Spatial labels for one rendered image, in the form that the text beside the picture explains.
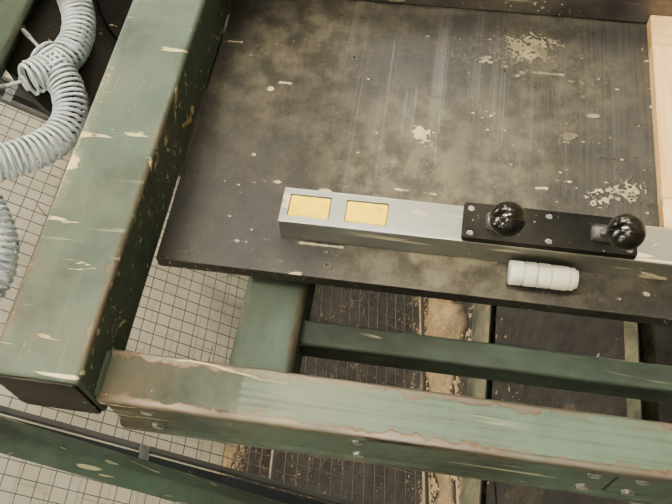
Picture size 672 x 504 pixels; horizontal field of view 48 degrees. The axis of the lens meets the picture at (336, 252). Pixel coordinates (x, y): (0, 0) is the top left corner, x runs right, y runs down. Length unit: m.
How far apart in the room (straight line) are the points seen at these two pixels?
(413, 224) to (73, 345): 0.41
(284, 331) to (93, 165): 0.30
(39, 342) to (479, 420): 0.46
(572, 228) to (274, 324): 0.37
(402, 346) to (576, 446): 0.25
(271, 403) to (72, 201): 0.33
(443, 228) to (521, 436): 0.26
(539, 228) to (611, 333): 2.02
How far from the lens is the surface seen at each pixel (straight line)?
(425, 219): 0.92
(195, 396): 0.83
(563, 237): 0.92
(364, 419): 0.80
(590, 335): 3.00
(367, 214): 0.92
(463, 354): 0.94
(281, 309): 0.95
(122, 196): 0.91
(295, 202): 0.93
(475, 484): 1.98
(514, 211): 0.79
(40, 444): 1.37
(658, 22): 1.22
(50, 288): 0.87
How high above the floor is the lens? 1.97
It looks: 22 degrees down
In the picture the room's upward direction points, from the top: 68 degrees counter-clockwise
